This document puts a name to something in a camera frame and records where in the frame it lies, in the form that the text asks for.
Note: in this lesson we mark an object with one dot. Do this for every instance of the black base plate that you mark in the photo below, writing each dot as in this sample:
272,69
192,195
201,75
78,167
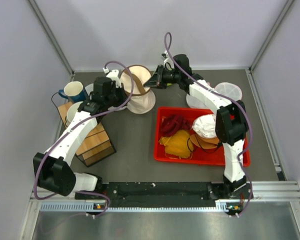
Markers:
169,194

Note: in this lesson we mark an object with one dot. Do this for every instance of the dark red lace bra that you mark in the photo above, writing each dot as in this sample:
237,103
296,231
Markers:
172,124

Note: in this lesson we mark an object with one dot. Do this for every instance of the white lace bra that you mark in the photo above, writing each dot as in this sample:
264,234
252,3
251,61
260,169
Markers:
205,126

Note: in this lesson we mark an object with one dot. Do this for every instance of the white mesh bag grey trim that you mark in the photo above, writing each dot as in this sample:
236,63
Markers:
89,89

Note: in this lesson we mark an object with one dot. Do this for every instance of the beige laundry bag brown zipper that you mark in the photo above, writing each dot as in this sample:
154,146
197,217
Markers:
143,98

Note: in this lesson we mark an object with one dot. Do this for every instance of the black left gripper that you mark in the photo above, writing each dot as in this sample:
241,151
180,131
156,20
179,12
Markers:
123,97

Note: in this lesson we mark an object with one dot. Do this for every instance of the red plastic bin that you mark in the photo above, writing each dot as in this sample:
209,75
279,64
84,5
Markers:
198,157

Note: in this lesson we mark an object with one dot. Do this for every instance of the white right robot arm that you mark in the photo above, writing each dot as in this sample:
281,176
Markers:
231,124

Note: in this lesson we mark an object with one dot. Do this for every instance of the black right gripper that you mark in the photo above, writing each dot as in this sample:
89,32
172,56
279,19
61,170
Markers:
157,80

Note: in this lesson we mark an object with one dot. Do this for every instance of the yellow lace bra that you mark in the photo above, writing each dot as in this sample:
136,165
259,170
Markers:
177,146

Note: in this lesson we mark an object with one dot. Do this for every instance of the black wire wooden rack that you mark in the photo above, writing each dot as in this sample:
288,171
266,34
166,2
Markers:
97,144

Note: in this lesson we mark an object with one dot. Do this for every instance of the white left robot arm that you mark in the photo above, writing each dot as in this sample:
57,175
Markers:
52,169

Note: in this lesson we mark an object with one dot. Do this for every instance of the blue mug white inside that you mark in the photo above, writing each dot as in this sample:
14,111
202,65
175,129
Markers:
74,92

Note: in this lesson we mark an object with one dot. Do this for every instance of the white bowl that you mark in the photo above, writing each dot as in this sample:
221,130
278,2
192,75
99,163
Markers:
71,113

